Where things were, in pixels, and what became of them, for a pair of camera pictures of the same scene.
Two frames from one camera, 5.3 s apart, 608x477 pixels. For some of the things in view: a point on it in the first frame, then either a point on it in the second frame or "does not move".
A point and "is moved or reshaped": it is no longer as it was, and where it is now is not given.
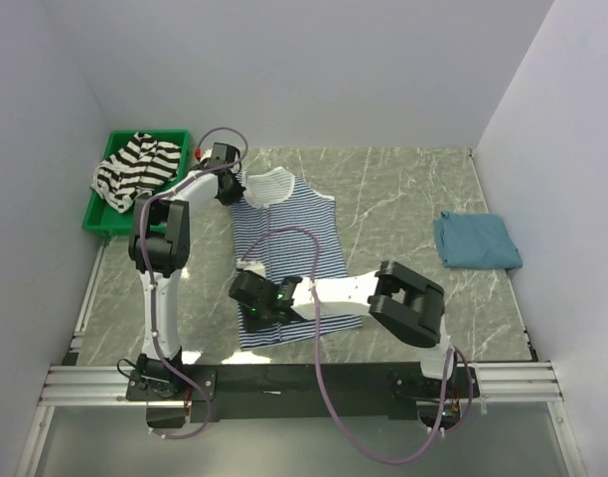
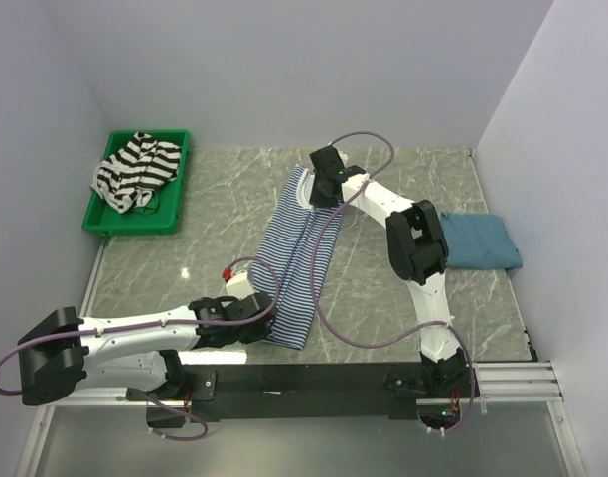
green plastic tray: x=102 y=218 does not move
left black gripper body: x=235 y=190 → x=249 y=334
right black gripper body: x=262 y=310 → x=318 y=196
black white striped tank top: x=140 y=166 does not move
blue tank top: x=476 y=240 does not move
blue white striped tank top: x=280 y=233 is moved or reshaped
